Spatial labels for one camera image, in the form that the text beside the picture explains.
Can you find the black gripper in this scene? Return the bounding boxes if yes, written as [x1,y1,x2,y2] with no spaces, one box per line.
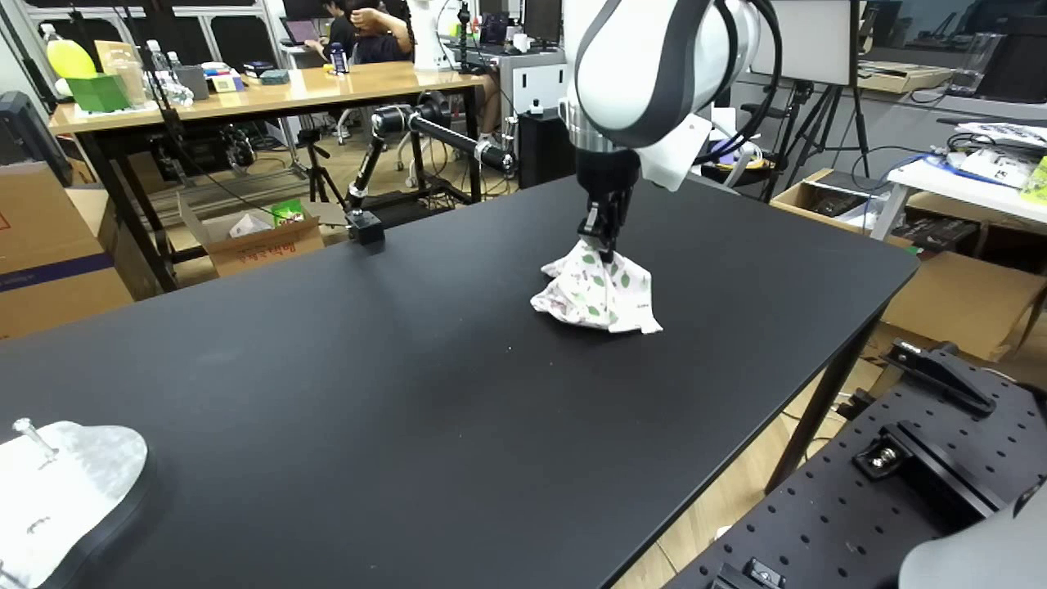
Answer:
[570,144,644,265]

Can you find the white towel with green spots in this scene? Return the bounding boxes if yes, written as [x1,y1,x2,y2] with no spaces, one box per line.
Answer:
[525,238,665,337]

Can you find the grey rounded robot base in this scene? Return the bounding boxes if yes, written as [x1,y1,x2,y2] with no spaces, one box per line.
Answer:
[895,512,1047,589]

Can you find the black computer tower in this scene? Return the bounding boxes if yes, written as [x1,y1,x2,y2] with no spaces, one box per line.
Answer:
[509,107,578,191]

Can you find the shallow cardboard tray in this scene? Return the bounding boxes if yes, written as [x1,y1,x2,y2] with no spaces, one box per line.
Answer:
[764,167,909,238]

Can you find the black table leg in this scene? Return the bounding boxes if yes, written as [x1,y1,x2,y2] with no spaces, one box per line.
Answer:
[761,312,883,499]

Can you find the whiteboard on easel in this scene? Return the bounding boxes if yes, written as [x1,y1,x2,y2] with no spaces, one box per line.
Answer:
[760,0,876,188]

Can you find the seated person in dark shirt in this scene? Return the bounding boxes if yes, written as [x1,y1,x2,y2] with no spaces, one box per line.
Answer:
[316,0,417,66]

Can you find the open cardboard box with items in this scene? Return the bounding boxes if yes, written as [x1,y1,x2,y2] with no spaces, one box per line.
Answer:
[176,196,329,280]

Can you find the long wooden table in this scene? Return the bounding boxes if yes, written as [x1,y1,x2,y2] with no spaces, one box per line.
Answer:
[46,59,496,295]

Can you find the white side table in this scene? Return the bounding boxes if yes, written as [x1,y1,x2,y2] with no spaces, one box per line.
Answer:
[883,155,1047,238]

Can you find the black perforated breadboard plate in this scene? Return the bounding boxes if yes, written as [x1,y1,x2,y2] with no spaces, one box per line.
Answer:
[665,342,1047,589]

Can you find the silver plastic bag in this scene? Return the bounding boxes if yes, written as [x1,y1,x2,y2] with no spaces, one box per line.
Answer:
[943,117,1047,196]

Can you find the green box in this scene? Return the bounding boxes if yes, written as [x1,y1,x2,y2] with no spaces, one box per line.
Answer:
[65,71,135,117]

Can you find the large closed cardboard box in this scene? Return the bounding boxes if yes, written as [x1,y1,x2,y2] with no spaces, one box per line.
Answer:
[0,161,136,343]

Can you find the white and grey padded object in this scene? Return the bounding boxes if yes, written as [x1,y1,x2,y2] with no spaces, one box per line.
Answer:
[0,417,154,589]

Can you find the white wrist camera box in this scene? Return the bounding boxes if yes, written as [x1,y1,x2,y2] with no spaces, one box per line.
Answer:
[637,112,716,196]

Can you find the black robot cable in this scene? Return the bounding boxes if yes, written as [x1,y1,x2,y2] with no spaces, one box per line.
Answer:
[703,0,789,163]

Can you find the small black camera tripod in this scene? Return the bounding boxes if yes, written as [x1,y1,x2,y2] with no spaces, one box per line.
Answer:
[293,124,345,214]

